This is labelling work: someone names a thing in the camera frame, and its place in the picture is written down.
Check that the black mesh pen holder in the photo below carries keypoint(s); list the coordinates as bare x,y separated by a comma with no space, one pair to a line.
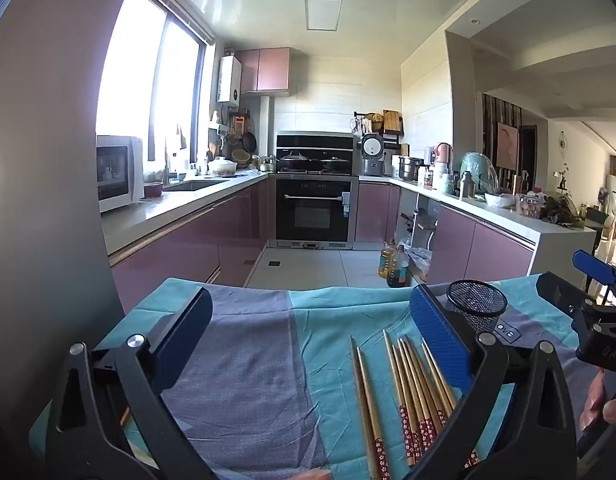
475,302

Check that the green leafy vegetables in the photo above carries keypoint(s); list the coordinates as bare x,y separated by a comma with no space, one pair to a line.
560,212

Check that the steel kettle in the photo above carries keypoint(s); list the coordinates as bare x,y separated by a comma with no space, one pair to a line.
268,164

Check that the bunch of bamboo chopsticks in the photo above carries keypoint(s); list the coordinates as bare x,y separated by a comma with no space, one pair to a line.
410,385

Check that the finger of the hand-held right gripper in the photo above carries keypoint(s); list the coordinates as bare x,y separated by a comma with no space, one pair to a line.
590,266
563,294

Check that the steel vacuum flask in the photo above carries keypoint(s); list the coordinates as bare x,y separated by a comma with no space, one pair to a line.
468,186

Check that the small black lidded pan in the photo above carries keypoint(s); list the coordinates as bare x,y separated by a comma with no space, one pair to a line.
334,163

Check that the brown woven basket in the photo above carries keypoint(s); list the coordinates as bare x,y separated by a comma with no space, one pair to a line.
241,156

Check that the kitchen window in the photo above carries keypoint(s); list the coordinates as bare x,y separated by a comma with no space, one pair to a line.
132,85

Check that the pink electric kettle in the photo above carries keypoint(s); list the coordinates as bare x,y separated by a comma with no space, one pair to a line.
443,154

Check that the pink framed wall picture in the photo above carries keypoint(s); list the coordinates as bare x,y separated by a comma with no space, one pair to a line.
508,145

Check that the person's right hand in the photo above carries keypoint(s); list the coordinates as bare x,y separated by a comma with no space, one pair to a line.
610,400

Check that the clear egg container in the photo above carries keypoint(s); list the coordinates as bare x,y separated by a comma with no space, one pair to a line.
529,206

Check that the white microwave oven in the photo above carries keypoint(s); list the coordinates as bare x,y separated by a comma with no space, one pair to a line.
120,175

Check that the grey refrigerator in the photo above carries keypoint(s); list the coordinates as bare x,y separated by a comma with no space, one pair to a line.
37,160

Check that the teal and grey printed tablecloth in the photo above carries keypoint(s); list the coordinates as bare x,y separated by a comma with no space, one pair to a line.
268,360

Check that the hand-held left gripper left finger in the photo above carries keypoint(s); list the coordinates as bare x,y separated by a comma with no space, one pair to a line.
185,330

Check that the white rice cooker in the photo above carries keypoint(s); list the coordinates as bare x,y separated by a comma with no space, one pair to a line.
373,152

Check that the pink peninsula base cabinets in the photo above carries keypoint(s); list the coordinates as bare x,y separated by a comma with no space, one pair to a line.
453,240

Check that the black integrated cooker hood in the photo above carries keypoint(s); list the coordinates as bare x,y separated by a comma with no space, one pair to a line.
315,142

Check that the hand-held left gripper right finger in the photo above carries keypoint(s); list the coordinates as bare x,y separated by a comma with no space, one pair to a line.
438,330

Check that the yellow cooking oil bottle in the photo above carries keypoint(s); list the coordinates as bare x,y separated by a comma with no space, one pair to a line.
386,260

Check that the slim wall clock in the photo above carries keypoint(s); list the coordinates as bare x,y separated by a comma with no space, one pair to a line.
564,142

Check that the blue-label cooking oil bottle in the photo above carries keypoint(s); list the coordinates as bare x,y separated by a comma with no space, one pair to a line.
398,270

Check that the steel stockpot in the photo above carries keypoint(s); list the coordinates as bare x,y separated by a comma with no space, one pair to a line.
410,167

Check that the square ceiling light panel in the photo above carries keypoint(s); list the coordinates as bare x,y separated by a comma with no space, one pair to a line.
323,14

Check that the white casserole pot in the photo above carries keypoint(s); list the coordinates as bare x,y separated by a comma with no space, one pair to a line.
221,167

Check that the dark red bowl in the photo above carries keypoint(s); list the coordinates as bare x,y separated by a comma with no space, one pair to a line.
152,191

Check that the pink base cabinets with sink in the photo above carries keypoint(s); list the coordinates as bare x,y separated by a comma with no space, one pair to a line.
187,240

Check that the crumpled clear plastic bag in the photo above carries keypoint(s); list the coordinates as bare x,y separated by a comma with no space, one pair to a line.
420,262

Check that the hanging black frying pan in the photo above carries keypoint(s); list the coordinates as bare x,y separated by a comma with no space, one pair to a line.
249,141

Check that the large black lidded wok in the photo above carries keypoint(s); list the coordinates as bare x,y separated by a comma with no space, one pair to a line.
298,161

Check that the white plastic bag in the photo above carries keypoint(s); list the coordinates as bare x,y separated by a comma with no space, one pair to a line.
500,200

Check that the white wall water heater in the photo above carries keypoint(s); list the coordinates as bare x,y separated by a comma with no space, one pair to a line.
230,80

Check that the pink wall cabinet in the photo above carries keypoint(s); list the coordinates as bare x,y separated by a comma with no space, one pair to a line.
265,70

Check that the steel sink faucet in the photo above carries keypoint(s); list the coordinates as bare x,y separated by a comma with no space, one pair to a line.
166,167

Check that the pale green kitchen appliance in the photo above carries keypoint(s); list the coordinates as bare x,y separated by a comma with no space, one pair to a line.
480,170

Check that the wall rack with cutting boards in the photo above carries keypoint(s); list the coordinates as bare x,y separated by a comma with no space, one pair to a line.
388,121

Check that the black built-in oven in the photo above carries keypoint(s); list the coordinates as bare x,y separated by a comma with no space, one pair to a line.
313,210

